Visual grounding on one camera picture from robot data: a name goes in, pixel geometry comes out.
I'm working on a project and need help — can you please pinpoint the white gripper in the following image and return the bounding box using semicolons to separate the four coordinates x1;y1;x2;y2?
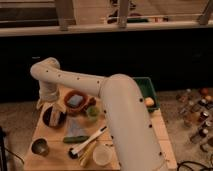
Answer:
36;99;67;127

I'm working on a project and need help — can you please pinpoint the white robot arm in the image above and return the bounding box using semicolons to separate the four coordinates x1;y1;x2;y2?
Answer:
30;57;168;171

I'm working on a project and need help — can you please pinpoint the dark purple bowl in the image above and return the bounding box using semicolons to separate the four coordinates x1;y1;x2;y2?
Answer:
42;107;66;128

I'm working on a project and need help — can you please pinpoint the orange bowl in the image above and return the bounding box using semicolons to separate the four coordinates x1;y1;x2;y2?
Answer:
64;90;88;116

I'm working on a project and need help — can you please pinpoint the blue sponge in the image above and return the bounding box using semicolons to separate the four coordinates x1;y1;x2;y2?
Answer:
67;95;83;107

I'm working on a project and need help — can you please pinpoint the green cup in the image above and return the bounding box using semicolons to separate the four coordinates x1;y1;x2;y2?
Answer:
86;106;99;122

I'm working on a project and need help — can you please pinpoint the green cucumber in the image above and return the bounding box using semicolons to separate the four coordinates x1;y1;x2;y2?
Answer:
63;136;89;144

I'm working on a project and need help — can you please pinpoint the metal cup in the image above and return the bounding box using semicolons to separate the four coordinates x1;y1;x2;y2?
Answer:
31;138;49;157

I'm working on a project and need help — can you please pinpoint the white cup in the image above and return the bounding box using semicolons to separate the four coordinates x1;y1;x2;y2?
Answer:
93;144;112;166

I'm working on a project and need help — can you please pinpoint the green bin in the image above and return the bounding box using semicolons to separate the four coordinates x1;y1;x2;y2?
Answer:
134;77;160;113

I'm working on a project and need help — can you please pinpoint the orange fruit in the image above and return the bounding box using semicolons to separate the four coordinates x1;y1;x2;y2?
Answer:
145;97;155;107

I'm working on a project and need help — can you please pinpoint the metal railing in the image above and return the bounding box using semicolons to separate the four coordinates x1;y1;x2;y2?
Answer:
0;0;213;37

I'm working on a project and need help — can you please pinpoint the black cable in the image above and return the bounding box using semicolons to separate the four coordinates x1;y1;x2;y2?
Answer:
176;160;213;171

